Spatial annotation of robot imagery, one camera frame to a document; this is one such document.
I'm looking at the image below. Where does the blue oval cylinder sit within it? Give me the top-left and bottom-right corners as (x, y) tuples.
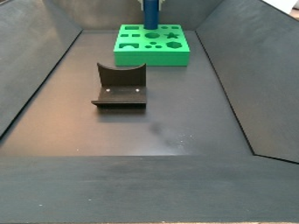
(143, 0), (159, 30)

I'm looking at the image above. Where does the black curved fixture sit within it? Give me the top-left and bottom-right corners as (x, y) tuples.
(91, 64), (147, 107)

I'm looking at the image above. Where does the green foam shape board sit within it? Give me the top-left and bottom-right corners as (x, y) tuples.
(113, 24), (191, 67)

